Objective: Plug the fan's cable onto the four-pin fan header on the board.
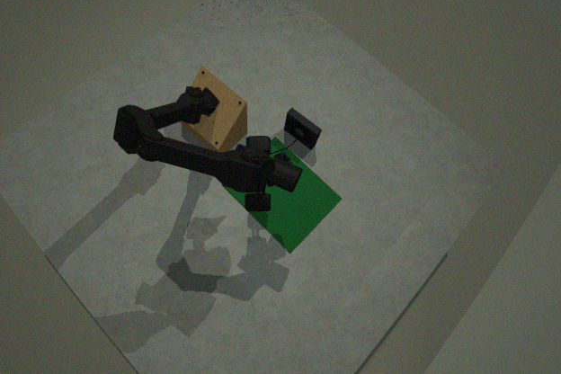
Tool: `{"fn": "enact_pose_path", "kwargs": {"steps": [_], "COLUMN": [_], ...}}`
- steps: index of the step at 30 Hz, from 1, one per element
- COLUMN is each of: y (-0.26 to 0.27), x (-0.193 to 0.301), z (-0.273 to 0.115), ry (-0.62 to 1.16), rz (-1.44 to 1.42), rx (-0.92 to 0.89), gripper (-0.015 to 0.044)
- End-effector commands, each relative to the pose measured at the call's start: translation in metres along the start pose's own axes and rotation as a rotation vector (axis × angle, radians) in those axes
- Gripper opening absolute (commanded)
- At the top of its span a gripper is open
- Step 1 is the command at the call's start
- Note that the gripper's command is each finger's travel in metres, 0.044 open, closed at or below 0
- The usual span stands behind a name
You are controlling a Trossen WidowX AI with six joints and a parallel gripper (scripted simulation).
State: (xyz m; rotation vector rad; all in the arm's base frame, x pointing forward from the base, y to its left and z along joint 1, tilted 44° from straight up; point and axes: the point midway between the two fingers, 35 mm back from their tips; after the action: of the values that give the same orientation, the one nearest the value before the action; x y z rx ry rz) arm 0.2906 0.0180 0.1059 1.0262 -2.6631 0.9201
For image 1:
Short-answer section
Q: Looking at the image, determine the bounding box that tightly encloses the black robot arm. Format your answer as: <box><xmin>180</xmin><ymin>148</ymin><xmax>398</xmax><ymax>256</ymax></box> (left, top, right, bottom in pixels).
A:
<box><xmin>113</xmin><ymin>86</ymin><xmax>303</xmax><ymax>192</ymax></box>

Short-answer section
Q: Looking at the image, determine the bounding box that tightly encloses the black square fan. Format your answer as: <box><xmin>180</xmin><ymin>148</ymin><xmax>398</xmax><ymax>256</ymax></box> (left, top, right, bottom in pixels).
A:
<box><xmin>284</xmin><ymin>108</ymin><xmax>322</xmax><ymax>150</ymax></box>

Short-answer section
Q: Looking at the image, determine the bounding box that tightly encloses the green circuit board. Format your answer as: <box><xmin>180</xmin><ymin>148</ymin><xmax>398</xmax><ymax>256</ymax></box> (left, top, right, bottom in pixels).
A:
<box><xmin>249</xmin><ymin>137</ymin><xmax>342</xmax><ymax>253</ymax></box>

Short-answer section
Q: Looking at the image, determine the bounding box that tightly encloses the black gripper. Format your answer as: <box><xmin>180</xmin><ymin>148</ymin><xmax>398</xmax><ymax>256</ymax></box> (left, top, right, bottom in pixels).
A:
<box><xmin>245</xmin><ymin>136</ymin><xmax>271</xmax><ymax>211</ymax></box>

